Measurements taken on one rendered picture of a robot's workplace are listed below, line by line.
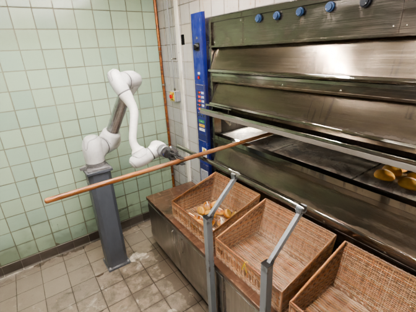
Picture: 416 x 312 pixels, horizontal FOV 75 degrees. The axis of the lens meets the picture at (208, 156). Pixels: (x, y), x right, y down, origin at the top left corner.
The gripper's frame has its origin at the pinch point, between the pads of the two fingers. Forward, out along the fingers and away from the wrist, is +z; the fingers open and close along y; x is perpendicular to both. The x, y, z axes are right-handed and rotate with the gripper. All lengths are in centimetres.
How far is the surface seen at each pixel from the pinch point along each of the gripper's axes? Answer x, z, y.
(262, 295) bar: 7, 83, 43
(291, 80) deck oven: -53, 45, -49
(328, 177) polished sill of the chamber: -53, 74, 2
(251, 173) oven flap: -53, 13, 22
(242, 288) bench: 0, 61, 61
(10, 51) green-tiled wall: 72, -127, -74
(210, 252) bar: 5, 37, 49
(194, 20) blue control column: -52, -52, -90
